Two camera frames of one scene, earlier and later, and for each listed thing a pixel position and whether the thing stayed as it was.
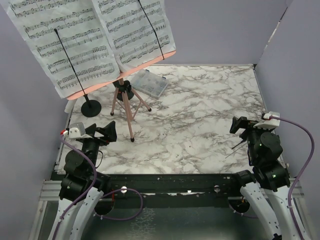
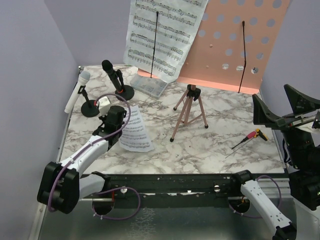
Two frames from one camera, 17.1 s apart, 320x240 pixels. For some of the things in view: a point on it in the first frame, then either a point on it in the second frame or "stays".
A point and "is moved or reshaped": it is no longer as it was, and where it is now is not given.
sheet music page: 69,40 -> 135,137
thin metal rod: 237,149 stays
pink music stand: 124,91 -> 228,48
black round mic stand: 90,108 stays
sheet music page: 140,29 is moved or reshaped
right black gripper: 243,122 -> 300,102
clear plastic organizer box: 149,82 stays
